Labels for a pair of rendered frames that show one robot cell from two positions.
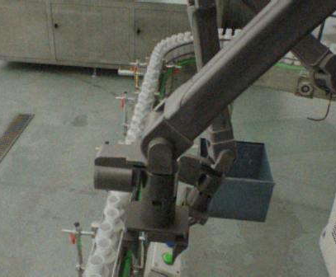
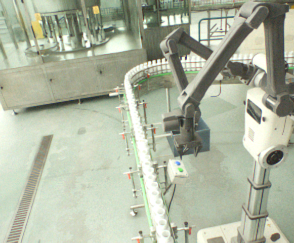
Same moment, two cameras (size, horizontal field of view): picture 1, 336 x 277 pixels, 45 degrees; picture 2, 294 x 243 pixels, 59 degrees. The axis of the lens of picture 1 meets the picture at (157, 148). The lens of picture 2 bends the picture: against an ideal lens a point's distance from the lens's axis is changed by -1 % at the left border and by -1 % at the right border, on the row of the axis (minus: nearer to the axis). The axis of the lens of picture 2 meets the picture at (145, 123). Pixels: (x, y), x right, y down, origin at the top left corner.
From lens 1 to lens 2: 47 cm
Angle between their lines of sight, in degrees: 8
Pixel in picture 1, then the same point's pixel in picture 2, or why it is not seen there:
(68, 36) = (59, 84)
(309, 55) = not seen: hidden behind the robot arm
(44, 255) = (91, 208)
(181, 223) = (197, 137)
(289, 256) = (222, 170)
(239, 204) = not seen: hidden behind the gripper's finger
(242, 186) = not seen: hidden behind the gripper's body
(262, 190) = (205, 134)
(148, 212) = (185, 135)
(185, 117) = (196, 93)
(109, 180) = (170, 125)
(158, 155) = (189, 110)
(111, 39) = (85, 80)
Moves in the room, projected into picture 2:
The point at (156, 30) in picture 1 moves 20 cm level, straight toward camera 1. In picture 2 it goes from (111, 69) to (112, 72)
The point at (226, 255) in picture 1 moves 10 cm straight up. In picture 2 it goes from (190, 179) to (190, 172)
